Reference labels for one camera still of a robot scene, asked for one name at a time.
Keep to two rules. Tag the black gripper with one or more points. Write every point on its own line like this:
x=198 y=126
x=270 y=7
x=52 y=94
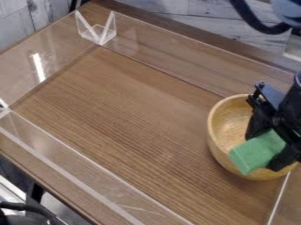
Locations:
x=276 y=111

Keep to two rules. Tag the clear acrylic barrier wall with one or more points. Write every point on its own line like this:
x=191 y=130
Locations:
x=104 y=122

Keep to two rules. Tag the green rectangular block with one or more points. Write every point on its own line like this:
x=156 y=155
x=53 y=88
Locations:
x=252 y=153

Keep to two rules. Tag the clear acrylic corner bracket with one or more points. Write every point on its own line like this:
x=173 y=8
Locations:
x=99 y=34

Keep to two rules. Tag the black metal table leg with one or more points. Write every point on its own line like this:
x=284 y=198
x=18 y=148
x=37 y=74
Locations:
x=36 y=193

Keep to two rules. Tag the brown wooden bowl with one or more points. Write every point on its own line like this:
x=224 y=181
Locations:
x=226 y=127

